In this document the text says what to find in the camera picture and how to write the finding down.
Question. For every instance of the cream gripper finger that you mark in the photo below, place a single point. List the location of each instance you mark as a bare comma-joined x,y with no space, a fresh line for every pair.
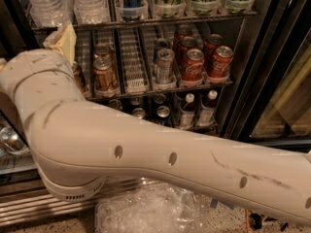
63,40

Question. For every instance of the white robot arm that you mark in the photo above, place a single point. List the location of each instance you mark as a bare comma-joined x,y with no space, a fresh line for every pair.
77,144

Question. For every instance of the left clear water bottle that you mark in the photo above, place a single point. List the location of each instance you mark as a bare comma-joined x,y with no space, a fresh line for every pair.
50,13

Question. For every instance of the clear water bottle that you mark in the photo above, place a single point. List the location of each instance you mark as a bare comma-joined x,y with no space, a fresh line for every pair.
50,13
91,11

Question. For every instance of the white cap bottle left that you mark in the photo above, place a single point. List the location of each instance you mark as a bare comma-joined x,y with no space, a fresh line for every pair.
186,111

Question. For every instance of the white cap bottle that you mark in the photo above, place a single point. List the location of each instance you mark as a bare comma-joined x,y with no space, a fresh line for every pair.
207,108
186,111

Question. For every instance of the steel fridge door left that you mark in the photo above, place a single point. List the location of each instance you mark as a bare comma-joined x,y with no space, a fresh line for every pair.
17,172

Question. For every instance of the white cap bottle right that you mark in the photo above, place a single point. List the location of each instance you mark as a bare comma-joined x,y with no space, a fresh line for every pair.
207,108

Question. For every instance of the steel fridge base grille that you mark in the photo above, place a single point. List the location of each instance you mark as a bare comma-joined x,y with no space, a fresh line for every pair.
38,204

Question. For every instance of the black fridge door right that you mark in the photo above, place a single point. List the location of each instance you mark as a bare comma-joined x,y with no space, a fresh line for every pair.
273,109

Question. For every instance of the gold can front left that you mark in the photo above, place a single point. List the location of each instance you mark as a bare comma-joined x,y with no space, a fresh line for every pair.
79,77

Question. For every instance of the gold can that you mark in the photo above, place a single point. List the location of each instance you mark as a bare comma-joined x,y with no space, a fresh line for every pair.
105,74
103,51
79,77

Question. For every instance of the gold can rear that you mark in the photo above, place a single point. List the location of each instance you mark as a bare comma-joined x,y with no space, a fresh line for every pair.
103,51

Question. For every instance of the blue pepsi can rear left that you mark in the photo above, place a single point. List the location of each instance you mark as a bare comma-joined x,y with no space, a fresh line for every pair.
137,102

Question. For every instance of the blue pepsi can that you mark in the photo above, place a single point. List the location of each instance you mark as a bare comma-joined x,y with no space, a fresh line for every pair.
137,102
163,116
160,100
139,113

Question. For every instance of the blue pepsi can front left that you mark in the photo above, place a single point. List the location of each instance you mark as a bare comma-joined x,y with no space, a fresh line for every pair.
139,113

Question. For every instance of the silver can front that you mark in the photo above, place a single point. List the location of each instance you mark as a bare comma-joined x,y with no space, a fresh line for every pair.
164,65

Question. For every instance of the blue pepsi can rear right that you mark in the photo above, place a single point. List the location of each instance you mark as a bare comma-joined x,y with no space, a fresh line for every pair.
160,100

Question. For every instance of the can behind left glass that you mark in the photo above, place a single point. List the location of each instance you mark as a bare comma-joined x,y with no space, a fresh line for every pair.
12,141

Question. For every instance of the red cola can middle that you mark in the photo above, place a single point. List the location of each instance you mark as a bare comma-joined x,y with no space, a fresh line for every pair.
185,44

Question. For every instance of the red cola can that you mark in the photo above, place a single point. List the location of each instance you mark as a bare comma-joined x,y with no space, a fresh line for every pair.
220,62
185,44
181,32
192,65
210,44

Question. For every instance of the blue pepsi can front right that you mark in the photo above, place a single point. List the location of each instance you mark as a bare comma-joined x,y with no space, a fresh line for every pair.
163,116

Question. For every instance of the red cola can right rear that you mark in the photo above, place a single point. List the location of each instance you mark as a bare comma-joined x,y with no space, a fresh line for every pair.
210,44

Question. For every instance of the red cola can right front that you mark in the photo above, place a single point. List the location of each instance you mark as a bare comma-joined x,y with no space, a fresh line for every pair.
220,62

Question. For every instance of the clear plastic bin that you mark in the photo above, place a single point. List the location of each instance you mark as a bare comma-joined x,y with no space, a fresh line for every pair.
153,208

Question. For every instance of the blue tape cross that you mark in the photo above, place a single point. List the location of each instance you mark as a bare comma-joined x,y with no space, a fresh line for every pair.
214,204

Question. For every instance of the yellow black wheeled stand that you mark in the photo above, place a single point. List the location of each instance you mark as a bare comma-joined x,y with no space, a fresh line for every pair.
257,222

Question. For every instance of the bottom wire shelf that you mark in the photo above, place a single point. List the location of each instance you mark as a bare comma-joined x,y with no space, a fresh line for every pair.
206,130

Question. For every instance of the top wire shelf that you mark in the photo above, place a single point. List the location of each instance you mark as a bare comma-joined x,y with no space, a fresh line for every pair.
160,21

